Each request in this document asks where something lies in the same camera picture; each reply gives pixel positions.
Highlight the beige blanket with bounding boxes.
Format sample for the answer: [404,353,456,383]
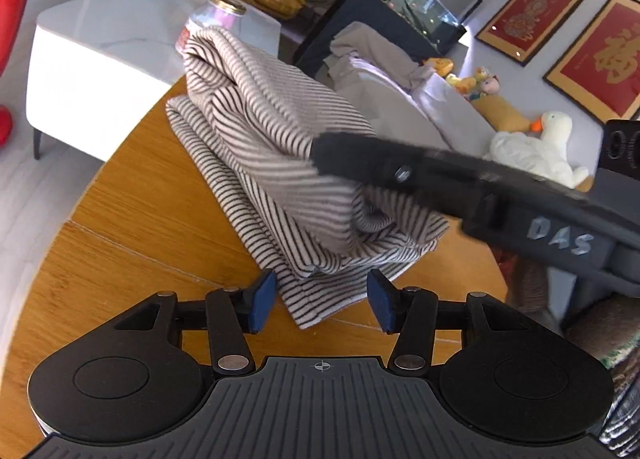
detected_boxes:
[329,22,433,90]

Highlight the yellow pillow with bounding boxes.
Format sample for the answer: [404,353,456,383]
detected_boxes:
[470,94,533,132]

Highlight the white marble coffee table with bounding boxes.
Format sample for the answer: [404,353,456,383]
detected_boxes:
[25,0,283,160]

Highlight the flat yellow plush toy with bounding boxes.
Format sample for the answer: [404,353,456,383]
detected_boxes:
[422,56,455,75]

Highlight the pink plush doll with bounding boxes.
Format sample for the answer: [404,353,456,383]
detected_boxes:
[475,74,502,100]

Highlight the glass jar with gold lid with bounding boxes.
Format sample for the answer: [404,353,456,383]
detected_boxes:
[176,0,247,52]

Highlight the red gold framed picture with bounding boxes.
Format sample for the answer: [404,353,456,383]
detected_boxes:
[542,0,640,126]
[474,0,596,68]

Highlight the person's right hand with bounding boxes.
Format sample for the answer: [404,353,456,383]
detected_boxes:
[562,289,640,370]

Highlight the white goose plush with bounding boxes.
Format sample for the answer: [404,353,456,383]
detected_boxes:
[482,110,591,188]

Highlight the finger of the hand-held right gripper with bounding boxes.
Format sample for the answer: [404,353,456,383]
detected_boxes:
[310,132,493,222]

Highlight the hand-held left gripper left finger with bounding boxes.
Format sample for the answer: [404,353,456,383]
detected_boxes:
[112,269,278,376]

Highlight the yellow green plush toy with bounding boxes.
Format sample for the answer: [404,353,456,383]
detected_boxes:
[446,66,488,96]

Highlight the grey sofa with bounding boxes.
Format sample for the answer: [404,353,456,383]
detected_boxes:
[325,22,596,190]

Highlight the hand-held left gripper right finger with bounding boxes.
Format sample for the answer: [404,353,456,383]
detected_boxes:
[366,269,531,376]

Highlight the black white striped garment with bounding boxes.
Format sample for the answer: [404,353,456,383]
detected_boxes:
[165,25,451,331]

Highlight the round wooden table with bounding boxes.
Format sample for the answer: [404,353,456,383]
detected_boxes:
[22,74,511,445]

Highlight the dark blue cabinet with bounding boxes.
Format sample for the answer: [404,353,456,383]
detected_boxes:
[292,0,431,80]

